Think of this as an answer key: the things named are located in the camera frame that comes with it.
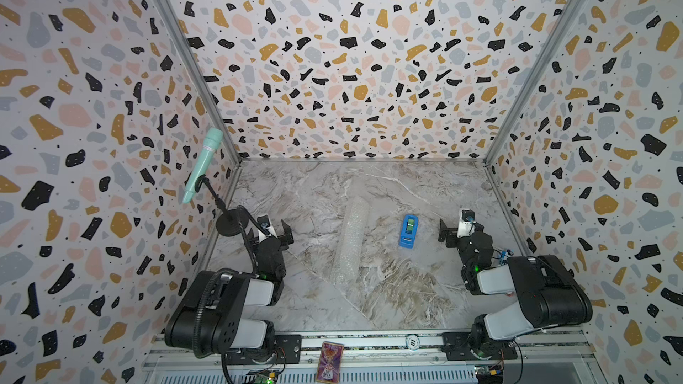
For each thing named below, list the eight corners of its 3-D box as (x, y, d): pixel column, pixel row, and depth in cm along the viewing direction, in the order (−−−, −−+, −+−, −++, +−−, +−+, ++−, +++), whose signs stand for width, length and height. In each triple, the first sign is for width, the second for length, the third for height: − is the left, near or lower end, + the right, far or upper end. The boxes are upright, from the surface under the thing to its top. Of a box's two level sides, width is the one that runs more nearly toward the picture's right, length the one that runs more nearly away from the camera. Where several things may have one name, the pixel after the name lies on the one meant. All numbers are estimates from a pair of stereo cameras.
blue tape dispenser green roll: (397, 245, 97) (400, 237, 93) (402, 221, 104) (405, 213, 100) (412, 249, 96) (415, 241, 92) (416, 224, 103) (419, 216, 99)
